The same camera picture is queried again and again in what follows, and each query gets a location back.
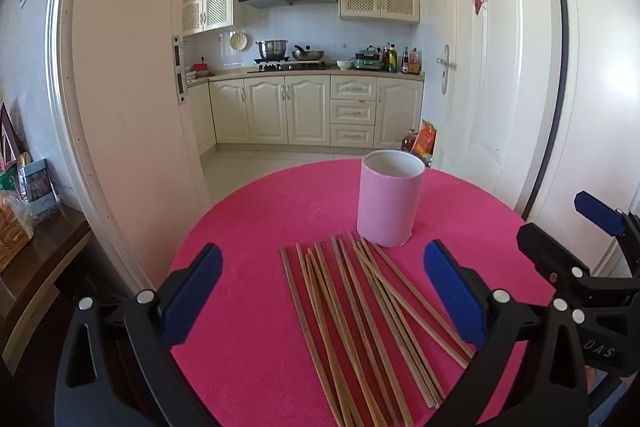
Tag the dark wooden side cabinet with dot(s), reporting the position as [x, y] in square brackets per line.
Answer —
[28, 283]

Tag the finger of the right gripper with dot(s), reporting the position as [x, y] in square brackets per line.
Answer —
[613, 221]
[551, 260]

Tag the condiment bottles on counter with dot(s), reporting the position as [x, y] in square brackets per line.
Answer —
[407, 61]

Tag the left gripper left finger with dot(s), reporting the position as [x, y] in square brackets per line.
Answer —
[116, 367]

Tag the wooden chopstick ten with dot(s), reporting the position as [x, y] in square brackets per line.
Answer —
[444, 324]

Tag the black wok pan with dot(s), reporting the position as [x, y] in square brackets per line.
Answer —
[306, 54]

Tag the wooden chopstick four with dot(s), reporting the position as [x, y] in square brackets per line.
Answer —
[343, 330]

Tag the wooden chopstick eight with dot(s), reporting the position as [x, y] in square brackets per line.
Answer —
[379, 275]

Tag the white open door leaf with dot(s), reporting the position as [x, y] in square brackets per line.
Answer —
[121, 112]

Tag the pink cylindrical utensil holder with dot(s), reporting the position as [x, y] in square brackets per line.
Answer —
[389, 195]

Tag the wooden chopstick five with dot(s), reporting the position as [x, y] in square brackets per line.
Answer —
[356, 303]

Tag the steel cooking pot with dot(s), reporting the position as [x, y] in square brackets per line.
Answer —
[272, 50]

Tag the wooden chopstick two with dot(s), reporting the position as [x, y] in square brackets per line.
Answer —
[338, 383]

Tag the cream lower kitchen cabinets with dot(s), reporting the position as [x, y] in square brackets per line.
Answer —
[305, 110]

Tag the red oil bottle on floor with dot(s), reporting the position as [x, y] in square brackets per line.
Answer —
[408, 141]

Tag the wooden chopstick six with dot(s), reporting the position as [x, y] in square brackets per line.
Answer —
[395, 402]

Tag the pink round table cloth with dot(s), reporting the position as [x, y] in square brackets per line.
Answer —
[258, 354]

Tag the wooden chopstick seven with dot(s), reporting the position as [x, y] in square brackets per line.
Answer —
[404, 340]

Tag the wooden chopstick three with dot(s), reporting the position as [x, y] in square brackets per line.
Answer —
[336, 340]

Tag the orange snack bag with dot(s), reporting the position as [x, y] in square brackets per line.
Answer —
[424, 143]

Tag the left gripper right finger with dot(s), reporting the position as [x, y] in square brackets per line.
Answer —
[550, 388]

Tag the white door with handle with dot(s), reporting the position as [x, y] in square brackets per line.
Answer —
[492, 71]

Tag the green kitchen appliance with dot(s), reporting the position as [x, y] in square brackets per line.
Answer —
[369, 58]

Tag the white bowl on counter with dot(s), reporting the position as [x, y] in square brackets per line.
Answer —
[344, 65]

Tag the wooden chopstick one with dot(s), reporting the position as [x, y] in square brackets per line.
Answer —
[309, 340]

